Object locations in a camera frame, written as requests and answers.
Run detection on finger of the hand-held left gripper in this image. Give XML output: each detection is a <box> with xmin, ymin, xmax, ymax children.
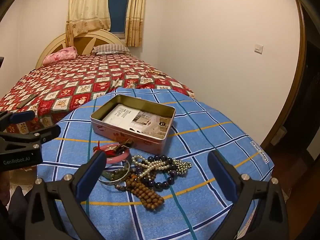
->
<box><xmin>0</xmin><ymin>110</ymin><xmax>35</xmax><ymax>132</ymax></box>
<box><xmin>0</xmin><ymin>124</ymin><xmax>62</xmax><ymax>151</ymax></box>

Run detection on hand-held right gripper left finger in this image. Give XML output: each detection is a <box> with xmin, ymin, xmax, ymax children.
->
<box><xmin>24</xmin><ymin>151</ymin><xmax>108</xmax><ymax>240</ymax></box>

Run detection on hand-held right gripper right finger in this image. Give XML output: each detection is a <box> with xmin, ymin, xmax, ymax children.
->
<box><xmin>207</xmin><ymin>150</ymin><xmax>290</xmax><ymax>240</ymax></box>

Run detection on silver bangle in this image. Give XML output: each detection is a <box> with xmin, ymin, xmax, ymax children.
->
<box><xmin>98</xmin><ymin>160</ymin><xmax>132</xmax><ymax>186</ymax></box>

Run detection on red cord bracelet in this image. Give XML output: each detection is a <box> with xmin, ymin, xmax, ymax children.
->
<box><xmin>94</xmin><ymin>140</ymin><xmax>134</xmax><ymax>156</ymax></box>

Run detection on pink bangle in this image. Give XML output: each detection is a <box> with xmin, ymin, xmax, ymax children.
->
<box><xmin>94</xmin><ymin>143</ymin><xmax>131</xmax><ymax>165</ymax></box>

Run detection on pearl necklace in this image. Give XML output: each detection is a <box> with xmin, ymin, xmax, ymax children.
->
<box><xmin>131</xmin><ymin>154</ymin><xmax>175</xmax><ymax>178</ymax></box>

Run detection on pink tin box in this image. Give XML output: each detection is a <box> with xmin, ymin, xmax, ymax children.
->
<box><xmin>90</xmin><ymin>95</ymin><xmax>176</xmax><ymax>153</ymax></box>

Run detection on wooden bead bracelet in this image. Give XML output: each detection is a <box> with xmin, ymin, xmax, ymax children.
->
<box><xmin>124</xmin><ymin>174</ymin><xmax>165</xmax><ymax>212</ymax></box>

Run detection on dark remote control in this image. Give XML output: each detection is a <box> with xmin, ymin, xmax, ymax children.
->
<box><xmin>16</xmin><ymin>93</ymin><xmax>38</xmax><ymax>109</ymax></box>

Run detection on blue plaid cloth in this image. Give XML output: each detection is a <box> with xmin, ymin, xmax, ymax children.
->
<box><xmin>37</xmin><ymin>87</ymin><xmax>274</xmax><ymax>240</ymax></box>

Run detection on red patchwork bedspread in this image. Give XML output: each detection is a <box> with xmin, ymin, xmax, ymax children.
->
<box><xmin>0</xmin><ymin>52</ymin><xmax>196</xmax><ymax>142</ymax></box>

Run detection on white booklet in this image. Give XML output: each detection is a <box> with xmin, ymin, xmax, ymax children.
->
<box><xmin>101</xmin><ymin>104</ymin><xmax>140</xmax><ymax>130</ymax></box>

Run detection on pink pillow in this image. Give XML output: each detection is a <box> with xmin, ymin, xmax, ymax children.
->
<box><xmin>42</xmin><ymin>46</ymin><xmax>77</xmax><ymax>66</ymax></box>

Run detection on printed leaflet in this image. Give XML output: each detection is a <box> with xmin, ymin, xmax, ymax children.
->
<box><xmin>129</xmin><ymin>110</ymin><xmax>173</xmax><ymax>139</ymax></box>

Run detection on cream wooden headboard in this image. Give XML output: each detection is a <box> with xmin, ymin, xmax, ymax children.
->
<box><xmin>35</xmin><ymin>29</ymin><xmax>126</xmax><ymax>69</ymax></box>

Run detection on striped pillow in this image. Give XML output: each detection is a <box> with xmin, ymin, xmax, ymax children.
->
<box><xmin>92</xmin><ymin>44</ymin><xmax>132</xmax><ymax>56</ymax></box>

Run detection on wide beige curtain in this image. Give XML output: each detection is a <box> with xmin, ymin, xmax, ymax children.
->
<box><xmin>65</xmin><ymin>0</ymin><xmax>112</xmax><ymax>48</ymax></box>

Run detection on window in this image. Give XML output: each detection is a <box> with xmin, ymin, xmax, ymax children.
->
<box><xmin>107</xmin><ymin>0</ymin><xmax>133</xmax><ymax>36</ymax></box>

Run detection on narrow beige curtain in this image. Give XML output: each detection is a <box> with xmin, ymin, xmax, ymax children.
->
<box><xmin>125</xmin><ymin>0</ymin><xmax>147</xmax><ymax>47</ymax></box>

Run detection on green metallic bead necklace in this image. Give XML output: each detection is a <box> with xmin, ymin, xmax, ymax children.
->
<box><xmin>172</xmin><ymin>159</ymin><xmax>192</xmax><ymax>174</ymax></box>

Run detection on dark purple bead bracelet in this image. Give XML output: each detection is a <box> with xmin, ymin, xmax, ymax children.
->
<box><xmin>141</xmin><ymin>154</ymin><xmax>177</xmax><ymax>190</ymax></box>

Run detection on brown door frame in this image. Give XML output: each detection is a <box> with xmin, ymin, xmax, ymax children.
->
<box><xmin>260</xmin><ymin>0</ymin><xmax>308</xmax><ymax>153</ymax></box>

